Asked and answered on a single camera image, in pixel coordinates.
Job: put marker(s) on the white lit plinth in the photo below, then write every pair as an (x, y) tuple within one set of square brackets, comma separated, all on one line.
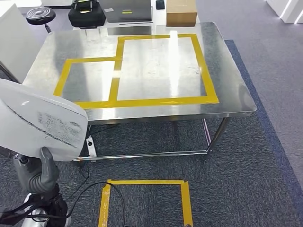
[(284, 9)]

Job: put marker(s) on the black carry bag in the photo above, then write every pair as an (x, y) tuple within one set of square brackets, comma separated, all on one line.
[(86, 15)]

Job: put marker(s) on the black round stool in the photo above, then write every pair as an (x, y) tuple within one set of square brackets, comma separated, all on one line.
[(40, 15)]

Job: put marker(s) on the small black device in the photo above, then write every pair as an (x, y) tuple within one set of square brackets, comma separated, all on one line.
[(160, 4)]

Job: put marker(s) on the white curved body part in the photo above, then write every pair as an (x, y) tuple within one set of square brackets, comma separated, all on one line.
[(35, 122)]

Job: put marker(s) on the grey laptop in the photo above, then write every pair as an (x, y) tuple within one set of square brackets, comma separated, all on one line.
[(128, 11)]

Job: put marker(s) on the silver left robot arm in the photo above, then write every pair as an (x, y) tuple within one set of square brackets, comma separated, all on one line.
[(57, 206)]

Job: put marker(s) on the white desk with steel legs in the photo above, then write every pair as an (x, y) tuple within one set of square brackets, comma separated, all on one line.
[(17, 40)]

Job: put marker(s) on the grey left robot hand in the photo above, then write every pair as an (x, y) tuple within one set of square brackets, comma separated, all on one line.
[(34, 175)]

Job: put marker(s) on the brown cardboard box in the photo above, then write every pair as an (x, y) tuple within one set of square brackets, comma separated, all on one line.
[(180, 14)]

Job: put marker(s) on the stainless steel workbench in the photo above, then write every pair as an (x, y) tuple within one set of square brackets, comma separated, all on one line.
[(161, 69)]

